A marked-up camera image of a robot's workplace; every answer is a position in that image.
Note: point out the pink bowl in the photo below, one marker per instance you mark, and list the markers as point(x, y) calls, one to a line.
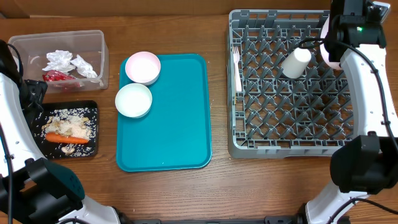
point(143, 68)

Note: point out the grey dishwasher rack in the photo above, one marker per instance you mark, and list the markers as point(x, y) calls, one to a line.
point(274, 117)

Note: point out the teal plastic tray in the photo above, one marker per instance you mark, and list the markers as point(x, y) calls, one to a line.
point(176, 132)

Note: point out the clear plastic bin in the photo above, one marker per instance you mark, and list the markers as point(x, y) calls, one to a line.
point(90, 45)

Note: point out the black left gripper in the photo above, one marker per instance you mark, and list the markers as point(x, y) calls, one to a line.
point(38, 88)

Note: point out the red snack wrapper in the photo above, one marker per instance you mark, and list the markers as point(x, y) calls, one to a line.
point(56, 76)

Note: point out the peanut shells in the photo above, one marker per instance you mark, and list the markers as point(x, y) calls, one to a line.
point(75, 126)

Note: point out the white bowl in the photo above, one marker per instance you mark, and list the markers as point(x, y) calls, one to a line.
point(133, 100)

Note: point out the white tissue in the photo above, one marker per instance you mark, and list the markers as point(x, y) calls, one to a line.
point(84, 68)
point(59, 60)

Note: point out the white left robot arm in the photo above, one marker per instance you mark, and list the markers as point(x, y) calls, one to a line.
point(34, 189)

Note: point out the white plate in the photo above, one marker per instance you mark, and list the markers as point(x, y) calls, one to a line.
point(324, 53)

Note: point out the white plastic fork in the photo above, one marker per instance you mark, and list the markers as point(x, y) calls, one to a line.
point(237, 79)

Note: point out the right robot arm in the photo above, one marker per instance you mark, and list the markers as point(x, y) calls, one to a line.
point(367, 164)

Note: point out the white paper cup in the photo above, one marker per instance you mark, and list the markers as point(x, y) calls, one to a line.
point(295, 64)

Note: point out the orange carrot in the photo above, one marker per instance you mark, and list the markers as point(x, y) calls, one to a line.
point(53, 137)

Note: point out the pile of white rice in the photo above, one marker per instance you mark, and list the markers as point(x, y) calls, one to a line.
point(74, 129)

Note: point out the black tray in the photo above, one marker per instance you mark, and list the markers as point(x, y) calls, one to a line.
point(93, 124)

